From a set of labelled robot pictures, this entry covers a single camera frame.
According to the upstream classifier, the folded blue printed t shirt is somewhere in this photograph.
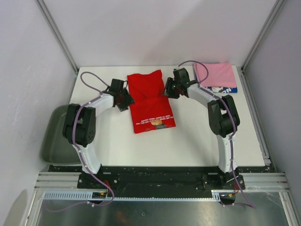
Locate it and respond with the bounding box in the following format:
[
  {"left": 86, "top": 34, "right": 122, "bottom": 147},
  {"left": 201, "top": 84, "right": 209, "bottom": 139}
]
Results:
[{"left": 195, "top": 68, "right": 238, "bottom": 93}]

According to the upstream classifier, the aluminium frame post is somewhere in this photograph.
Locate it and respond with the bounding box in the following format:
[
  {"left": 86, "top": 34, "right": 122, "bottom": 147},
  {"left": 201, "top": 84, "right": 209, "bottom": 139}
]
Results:
[
  {"left": 241, "top": 0, "right": 287, "bottom": 72},
  {"left": 35, "top": 0, "right": 79, "bottom": 74}
]

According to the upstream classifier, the folded pink t shirt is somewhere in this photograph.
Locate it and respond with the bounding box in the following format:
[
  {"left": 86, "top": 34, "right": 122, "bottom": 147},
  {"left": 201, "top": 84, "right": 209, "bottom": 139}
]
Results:
[{"left": 194, "top": 62, "right": 237, "bottom": 88}]

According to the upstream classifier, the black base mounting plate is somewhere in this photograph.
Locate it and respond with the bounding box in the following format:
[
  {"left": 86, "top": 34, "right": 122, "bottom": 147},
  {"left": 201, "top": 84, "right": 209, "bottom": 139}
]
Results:
[{"left": 77, "top": 166, "right": 246, "bottom": 198}]

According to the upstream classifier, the left aluminium frame post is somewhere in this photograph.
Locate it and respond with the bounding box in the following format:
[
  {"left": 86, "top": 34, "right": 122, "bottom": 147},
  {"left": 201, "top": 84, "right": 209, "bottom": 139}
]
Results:
[{"left": 35, "top": 0, "right": 79, "bottom": 74}]

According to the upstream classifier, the dark green plastic bin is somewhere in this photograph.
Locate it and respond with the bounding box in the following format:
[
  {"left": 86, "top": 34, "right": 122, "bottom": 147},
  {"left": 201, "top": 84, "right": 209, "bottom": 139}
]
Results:
[{"left": 40, "top": 105, "right": 80, "bottom": 166}]

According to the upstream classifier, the red t shirt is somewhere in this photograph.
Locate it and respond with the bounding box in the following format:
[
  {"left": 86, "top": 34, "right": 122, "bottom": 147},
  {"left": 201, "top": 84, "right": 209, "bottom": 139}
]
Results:
[{"left": 127, "top": 70, "right": 176, "bottom": 134}]

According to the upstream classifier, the grey slotted cable duct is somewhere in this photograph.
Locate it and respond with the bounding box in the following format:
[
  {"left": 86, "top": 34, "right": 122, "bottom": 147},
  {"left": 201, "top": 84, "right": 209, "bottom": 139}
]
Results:
[{"left": 43, "top": 190, "right": 234, "bottom": 202}]

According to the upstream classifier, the right aluminium frame post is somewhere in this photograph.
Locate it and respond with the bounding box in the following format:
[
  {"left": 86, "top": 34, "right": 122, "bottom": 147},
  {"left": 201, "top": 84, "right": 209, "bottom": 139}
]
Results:
[{"left": 241, "top": 0, "right": 287, "bottom": 72}]

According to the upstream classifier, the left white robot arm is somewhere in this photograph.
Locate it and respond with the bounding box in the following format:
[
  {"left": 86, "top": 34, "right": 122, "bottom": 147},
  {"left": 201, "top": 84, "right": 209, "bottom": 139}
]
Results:
[{"left": 63, "top": 79, "right": 135, "bottom": 188}]

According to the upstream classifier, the right aluminium table rail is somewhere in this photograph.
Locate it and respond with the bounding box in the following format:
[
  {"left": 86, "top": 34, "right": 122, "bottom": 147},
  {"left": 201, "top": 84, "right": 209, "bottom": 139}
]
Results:
[{"left": 239, "top": 71, "right": 272, "bottom": 166}]

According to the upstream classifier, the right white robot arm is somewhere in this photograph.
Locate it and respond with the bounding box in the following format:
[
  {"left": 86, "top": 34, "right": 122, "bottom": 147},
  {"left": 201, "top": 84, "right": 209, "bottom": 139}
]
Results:
[{"left": 164, "top": 68, "right": 240, "bottom": 189}]

